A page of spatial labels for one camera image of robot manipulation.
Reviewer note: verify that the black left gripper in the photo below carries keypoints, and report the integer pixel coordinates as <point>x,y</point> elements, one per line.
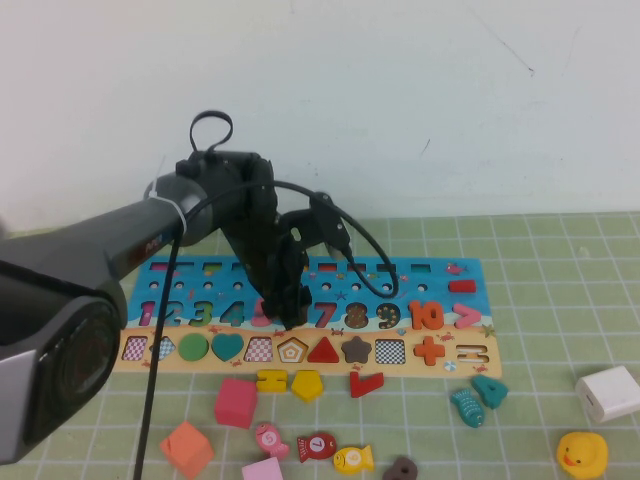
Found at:
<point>272,260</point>

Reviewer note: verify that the pink number five piece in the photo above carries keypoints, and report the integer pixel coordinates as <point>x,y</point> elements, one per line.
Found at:
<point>260,315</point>

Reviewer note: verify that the red triangle piece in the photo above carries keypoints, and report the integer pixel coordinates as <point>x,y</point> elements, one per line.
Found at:
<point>324,353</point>

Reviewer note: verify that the yellow equals sign piece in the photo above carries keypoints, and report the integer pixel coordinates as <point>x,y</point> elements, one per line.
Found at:
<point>271,381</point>

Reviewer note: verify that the blue wooden puzzle board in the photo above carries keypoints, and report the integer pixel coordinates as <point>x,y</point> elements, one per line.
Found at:
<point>360,295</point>

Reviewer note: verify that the yellow pentagon piece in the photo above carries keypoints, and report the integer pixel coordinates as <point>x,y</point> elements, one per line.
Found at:
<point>305,386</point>

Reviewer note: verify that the brown star piece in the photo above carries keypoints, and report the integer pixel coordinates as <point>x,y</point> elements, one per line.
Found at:
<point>357,350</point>

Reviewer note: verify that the green circle piece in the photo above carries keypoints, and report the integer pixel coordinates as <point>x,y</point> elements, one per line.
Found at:
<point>194,347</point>

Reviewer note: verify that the red number seven piece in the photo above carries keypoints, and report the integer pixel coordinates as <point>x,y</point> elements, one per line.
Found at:
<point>361,387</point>

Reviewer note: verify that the orange number ten piece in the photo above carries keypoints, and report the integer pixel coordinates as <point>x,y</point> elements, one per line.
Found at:
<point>426,315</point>

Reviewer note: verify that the orange plus sign piece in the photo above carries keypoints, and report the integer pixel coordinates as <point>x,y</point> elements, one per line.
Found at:
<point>429,350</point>

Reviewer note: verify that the red rectangle piece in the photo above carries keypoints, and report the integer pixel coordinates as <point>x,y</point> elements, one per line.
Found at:
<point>462,286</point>

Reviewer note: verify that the pink greater-than sign piece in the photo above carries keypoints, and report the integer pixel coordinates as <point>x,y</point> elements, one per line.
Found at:
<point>464,316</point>

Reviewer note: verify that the brown number eight piece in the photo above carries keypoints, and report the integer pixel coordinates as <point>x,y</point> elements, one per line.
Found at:
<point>400,470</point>

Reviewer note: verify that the teal number four piece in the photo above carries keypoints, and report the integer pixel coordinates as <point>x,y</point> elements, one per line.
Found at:
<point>490,391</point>

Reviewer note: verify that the pink square block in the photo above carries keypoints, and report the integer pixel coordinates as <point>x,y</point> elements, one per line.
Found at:
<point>236,404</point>

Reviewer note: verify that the pink wooden fish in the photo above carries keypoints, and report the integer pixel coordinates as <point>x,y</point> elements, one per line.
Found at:
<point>271,440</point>

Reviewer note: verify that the red wooden fish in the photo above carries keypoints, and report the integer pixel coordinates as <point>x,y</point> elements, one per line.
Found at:
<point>316,446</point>

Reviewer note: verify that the white zip tie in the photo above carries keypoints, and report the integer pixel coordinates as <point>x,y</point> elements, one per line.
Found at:
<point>172,207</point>

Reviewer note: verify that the yellow wooden fish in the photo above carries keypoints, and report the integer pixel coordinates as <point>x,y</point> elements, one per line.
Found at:
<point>352,459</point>

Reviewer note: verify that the light pink block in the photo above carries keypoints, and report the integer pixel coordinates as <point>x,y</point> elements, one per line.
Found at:
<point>262,471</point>

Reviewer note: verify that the orange wooden block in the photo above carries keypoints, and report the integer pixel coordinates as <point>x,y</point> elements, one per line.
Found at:
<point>187,450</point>

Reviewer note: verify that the teal wooden fish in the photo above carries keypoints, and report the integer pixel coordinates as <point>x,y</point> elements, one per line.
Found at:
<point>467,407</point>

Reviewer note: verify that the green checked tablecloth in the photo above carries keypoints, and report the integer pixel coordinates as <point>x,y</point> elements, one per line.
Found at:
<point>550,300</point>

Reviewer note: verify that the yellow rubber duck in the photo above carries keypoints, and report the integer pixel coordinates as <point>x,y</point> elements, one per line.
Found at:
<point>582,452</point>

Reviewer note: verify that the white charger block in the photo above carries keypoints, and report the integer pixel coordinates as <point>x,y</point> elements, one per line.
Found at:
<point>607,394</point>

